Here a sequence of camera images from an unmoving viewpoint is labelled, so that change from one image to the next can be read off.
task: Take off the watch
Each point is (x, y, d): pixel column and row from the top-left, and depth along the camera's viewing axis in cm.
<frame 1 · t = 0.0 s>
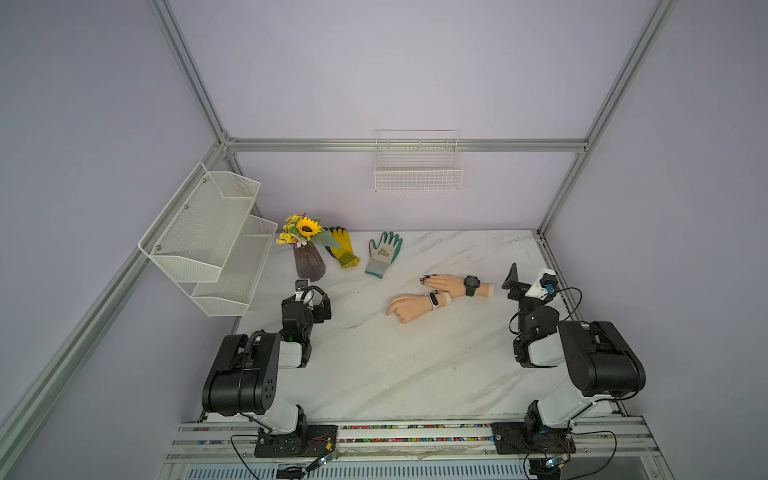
left hand: (311, 298, 95), fingers open
right hand: (528, 271, 87), fingers open
white fitness band watch: (433, 301, 95), point 7 cm above the table
green grey work glove: (384, 254, 114), point 2 cm above the table
yellow work glove: (344, 255, 113), point 2 cm above the table
dark ribbed vase: (309, 264, 104), point 8 cm above the table
artificial sunflower bouquet: (299, 230, 87), point 27 cm above the table

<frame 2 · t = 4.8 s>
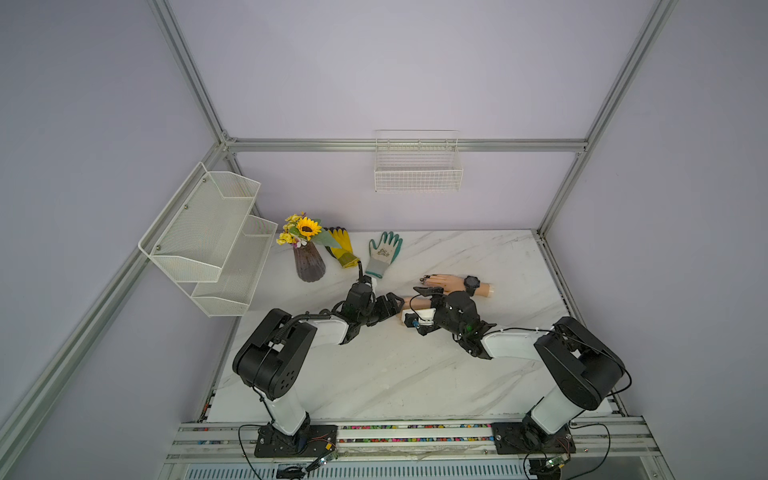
left hand: (396, 307, 94), fingers open
right hand: (419, 299, 91), fingers open
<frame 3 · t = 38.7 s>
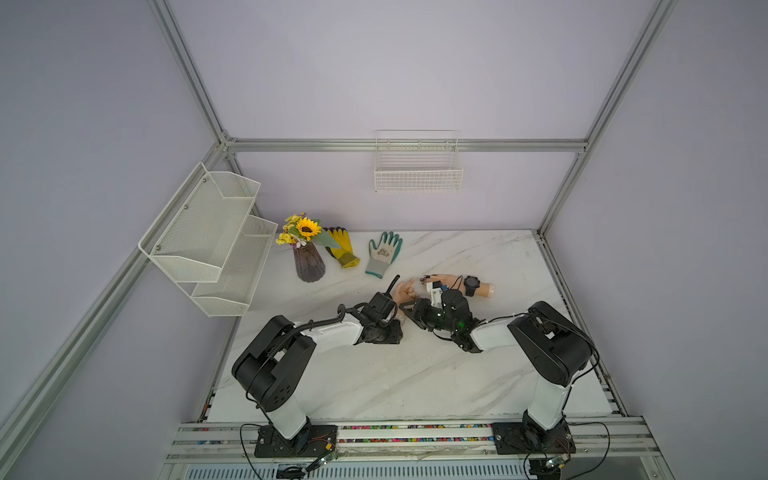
left hand: (394, 341, 91), fingers open
right hand: (402, 312, 91), fingers open
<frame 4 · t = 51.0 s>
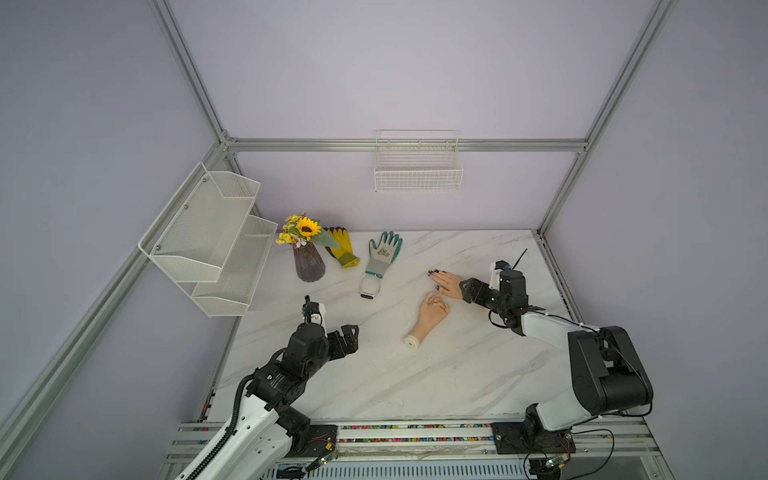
left hand: (343, 336, 78), fingers open
right hand: (471, 291, 95), fingers open
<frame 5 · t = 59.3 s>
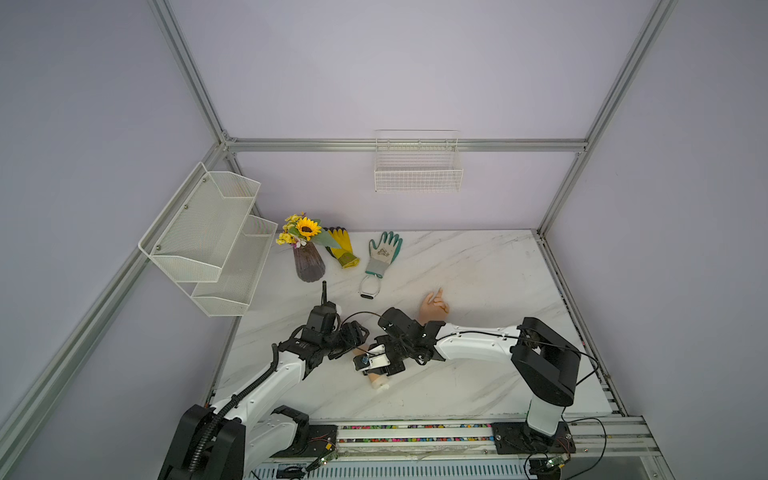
left hand: (361, 339, 85), fingers open
right hand: (373, 358, 84), fingers open
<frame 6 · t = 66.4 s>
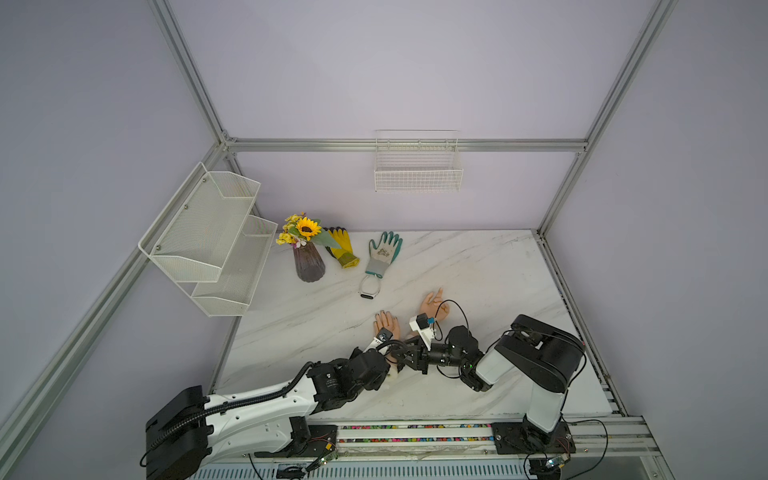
left hand: (378, 357, 81), fingers closed
right hand: (395, 354, 82), fingers open
